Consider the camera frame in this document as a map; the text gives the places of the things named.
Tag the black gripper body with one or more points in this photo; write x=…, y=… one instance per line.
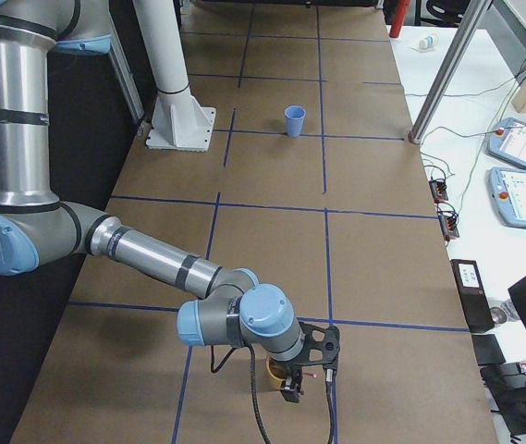
x=288, y=368

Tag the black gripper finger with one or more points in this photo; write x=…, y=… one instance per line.
x=291, y=389

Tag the blue ribbed cup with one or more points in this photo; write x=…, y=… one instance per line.
x=294, y=117

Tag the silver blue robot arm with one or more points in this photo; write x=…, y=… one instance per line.
x=230, y=307

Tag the yellow cup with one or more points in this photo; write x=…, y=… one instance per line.
x=276, y=373

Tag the black box with label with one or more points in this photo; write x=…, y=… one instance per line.
x=471, y=294

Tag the lower orange black adapter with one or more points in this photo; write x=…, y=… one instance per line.
x=448, y=221

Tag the orange black adapter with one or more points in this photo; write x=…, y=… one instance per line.
x=448, y=221
x=438, y=190

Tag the upper orange black adapter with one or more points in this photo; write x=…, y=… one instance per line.
x=438, y=190

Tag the lower teach pendant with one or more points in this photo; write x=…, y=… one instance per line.
x=507, y=187

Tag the teach pendant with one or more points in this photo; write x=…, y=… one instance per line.
x=508, y=142
x=507, y=187

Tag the upper teach pendant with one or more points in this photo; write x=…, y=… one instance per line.
x=508, y=142

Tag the white bottle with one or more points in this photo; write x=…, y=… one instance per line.
x=427, y=43

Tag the red cylinder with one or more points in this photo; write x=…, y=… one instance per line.
x=399, y=18

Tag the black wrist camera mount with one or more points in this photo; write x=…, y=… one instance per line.
x=321, y=346

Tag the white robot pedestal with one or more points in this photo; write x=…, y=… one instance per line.
x=179, y=122

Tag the aluminium rail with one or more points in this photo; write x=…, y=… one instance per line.
x=125, y=79

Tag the aluminium frame post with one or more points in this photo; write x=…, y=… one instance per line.
x=460, y=43

